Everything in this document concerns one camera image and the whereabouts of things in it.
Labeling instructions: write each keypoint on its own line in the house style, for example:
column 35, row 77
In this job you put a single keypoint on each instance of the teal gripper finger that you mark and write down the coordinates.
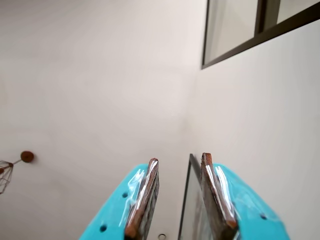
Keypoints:
column 115, row 215
column 245, row 217

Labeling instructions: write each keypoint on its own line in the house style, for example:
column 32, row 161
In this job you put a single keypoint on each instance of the dark framed picture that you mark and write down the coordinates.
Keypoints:
column 195, row 212

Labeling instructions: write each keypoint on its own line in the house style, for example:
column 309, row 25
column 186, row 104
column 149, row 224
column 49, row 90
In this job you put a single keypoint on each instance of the small round ceiling fixture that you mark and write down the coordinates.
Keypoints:
column 161, row 237

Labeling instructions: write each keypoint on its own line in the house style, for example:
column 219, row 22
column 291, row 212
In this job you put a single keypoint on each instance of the round wooden ceiling rose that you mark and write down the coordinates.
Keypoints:
column 27, row 157

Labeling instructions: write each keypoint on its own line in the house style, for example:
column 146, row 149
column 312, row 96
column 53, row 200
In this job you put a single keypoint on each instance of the dark window frame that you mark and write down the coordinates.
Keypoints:
column 260, row 15

